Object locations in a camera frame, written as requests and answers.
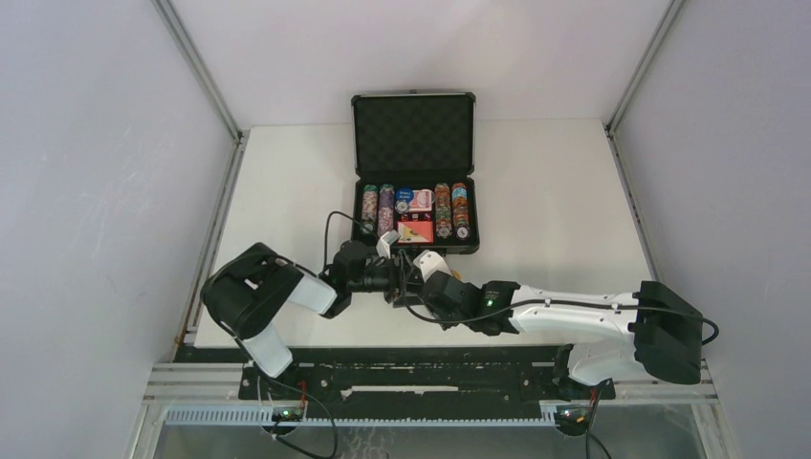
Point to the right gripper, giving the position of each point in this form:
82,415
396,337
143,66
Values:
437,313

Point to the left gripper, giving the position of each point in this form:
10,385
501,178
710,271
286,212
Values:
394,290

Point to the red playing card box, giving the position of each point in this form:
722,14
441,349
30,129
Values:
415,232

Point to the black poker case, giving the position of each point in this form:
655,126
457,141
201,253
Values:
417,141

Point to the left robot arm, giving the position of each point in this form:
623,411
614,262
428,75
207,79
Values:
246,294

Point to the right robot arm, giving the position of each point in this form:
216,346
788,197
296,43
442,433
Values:
604,337

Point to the far left chip row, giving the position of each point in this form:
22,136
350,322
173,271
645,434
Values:
369,209

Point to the red dice in case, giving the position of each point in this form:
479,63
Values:
425,216

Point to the purple chip row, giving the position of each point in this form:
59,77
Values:
386,211

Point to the blue small blind button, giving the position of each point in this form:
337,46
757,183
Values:
403,198

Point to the red card deck in case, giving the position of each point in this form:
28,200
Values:
422,201

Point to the far right chip row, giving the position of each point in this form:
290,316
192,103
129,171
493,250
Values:
460,211

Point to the inner right chip row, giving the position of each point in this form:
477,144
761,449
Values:
443,212

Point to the right circuit board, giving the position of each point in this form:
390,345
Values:
576,415

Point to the circuit board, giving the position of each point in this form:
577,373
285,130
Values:
576,415
287,415

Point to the left circuit board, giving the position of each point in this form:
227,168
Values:
287,415

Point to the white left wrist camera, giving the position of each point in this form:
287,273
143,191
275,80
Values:
386,242

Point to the black mounting base plate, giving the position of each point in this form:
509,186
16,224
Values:
433,384

